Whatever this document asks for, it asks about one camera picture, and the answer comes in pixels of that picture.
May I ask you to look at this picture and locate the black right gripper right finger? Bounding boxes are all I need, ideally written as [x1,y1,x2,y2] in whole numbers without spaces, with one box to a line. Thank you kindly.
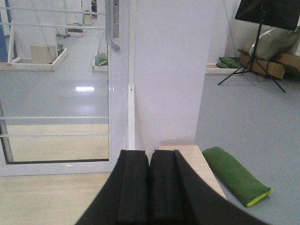
[150,150,265,225]

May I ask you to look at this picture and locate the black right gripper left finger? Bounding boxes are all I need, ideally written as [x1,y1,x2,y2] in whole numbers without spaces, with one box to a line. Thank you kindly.
[76,150,149,225]

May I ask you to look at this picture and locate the white sliding glass door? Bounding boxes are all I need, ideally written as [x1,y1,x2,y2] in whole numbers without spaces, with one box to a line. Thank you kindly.
[0,0,128,177]

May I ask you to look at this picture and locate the grey metal door handle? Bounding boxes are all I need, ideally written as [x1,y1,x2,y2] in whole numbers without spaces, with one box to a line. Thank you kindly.
[105,0,120,52]

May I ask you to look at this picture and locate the green sandbag near platform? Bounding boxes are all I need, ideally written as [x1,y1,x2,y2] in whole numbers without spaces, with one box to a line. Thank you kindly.
[202,146,273,207]

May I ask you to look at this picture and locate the green sandbag by panel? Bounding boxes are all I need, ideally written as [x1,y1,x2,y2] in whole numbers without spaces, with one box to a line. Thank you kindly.
[94,53,108,66]

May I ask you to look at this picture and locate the light wooden box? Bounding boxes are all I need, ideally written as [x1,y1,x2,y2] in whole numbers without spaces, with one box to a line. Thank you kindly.
[30,45,58,64]

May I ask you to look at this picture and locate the brown cardboard box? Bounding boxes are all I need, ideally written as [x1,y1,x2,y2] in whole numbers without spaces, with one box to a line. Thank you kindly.
[252,52,300,81]

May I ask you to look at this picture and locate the olive green cushion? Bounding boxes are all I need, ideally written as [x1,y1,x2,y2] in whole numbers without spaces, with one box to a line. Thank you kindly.
[255,27,300,61]

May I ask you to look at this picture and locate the blue partition panel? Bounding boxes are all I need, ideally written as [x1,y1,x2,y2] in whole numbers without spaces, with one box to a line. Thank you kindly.
[0,8,17,62]

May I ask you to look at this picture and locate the black music stand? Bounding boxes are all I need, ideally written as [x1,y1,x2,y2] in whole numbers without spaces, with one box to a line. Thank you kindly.
[217,0,300,93]

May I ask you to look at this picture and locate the white door frame post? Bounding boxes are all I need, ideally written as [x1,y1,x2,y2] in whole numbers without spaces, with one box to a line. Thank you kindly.
[127,0,136,150]

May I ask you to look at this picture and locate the green sandbags by wall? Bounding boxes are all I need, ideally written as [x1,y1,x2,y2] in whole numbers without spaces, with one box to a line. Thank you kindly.
[216,57,239,68]

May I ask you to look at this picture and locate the white wooden base frame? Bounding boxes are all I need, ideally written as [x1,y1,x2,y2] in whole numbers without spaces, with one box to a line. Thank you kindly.
[0,45,68,72]

